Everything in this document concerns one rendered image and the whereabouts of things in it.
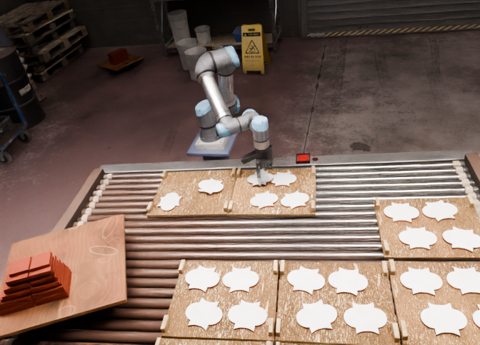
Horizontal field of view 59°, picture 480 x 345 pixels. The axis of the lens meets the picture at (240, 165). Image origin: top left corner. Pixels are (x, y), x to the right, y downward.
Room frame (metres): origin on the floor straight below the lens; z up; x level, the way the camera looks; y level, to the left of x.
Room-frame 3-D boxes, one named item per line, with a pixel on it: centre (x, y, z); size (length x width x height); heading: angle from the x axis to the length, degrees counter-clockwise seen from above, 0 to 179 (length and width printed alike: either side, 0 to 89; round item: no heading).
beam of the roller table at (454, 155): (1.91, -0.17, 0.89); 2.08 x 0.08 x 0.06; 77
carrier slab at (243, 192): (1.64, -0.15, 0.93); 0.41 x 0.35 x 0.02; 76
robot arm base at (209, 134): (2.30, 0.15, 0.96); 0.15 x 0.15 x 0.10
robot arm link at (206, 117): (2.30, 0.15, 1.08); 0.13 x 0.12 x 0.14; 104
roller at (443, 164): (1.84, -0.16, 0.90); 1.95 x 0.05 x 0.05; 77
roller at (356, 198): (1.60, -0.10, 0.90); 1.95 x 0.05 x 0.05; 77
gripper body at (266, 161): (1.72, -0.12, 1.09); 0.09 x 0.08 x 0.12; 76
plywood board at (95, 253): (1.24, 0.78, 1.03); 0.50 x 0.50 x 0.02; 9
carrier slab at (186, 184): (1.74, 0.26, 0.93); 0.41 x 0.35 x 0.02; 77
